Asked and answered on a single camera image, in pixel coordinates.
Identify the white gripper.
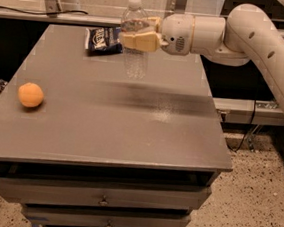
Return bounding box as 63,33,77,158
118,14,193,56

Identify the clear plastic water bottle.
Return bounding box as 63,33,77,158
119,0,150,80

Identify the orange fruit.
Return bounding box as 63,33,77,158
18,82,44,108

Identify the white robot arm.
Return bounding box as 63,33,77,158
119,4,284,113

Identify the blue chip bag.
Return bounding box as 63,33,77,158
84,27,123,54

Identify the grey drawer cabinet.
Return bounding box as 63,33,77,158
0,25,232,216

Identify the top grey drawer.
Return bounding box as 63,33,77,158
0,177,211,210

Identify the middle grey drawer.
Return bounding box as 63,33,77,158
22,206,190,227

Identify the black hanging cable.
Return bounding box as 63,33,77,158
227,97,258,154

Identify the metal frame rail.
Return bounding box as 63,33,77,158
0,1,284,46

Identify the black cable on rail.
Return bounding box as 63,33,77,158
0,2,90,21

